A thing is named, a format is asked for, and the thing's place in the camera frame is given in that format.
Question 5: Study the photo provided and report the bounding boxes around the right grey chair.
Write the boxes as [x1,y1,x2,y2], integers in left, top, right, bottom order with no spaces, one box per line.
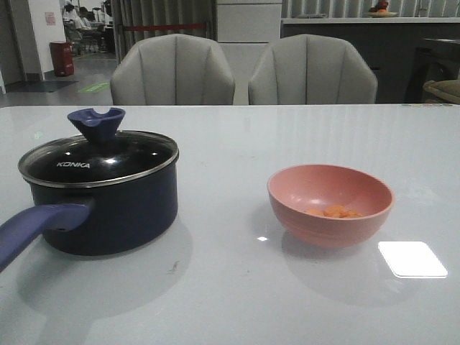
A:
[248,34,378,105]

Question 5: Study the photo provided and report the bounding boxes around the red trash bin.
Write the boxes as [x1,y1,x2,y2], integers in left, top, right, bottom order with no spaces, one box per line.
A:
[50,42,74,77]

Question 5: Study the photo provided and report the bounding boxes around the seated person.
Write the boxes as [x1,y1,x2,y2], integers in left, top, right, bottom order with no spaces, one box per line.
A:
[75,6,102,50]

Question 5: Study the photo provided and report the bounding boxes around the orange ham slices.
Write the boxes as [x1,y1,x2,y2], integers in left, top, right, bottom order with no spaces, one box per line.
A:
[305,205,363,219]

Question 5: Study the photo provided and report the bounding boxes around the glass pot lid blue knob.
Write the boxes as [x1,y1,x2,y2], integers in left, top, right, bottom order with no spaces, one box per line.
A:
[18,108,179,188]

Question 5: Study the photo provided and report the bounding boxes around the dark blue saucepan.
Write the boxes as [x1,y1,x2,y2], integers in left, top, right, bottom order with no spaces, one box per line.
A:
[1,159,178,267]

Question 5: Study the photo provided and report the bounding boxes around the white cabinet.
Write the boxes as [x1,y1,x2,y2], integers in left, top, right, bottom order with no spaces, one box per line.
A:
[216,1,282,105]

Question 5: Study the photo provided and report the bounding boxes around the red barrier belt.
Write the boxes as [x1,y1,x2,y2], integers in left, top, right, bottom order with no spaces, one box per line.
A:
[122,22,208,32]

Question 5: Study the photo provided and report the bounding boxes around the left grey chair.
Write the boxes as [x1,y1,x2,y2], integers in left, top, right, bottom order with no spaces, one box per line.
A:
[110,34,235,106]

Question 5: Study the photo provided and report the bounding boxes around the grey chair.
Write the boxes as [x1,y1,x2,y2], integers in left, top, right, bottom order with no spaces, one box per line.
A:
[248,34,378,105]
[110,34,235,106]

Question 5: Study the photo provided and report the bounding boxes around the olive cushion seat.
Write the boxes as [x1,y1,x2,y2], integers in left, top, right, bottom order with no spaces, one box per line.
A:
[423,79,459,104]

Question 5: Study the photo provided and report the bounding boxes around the dark counter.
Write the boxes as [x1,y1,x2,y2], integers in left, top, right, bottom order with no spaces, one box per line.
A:
[280,17,459,104]

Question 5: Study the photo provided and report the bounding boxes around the fruit plate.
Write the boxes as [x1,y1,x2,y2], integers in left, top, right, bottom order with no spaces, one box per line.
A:
[367,0,398,18]

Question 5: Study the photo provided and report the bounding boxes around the pink bowl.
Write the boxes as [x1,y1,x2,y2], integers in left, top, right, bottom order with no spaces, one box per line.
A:
[267,164,394,248]

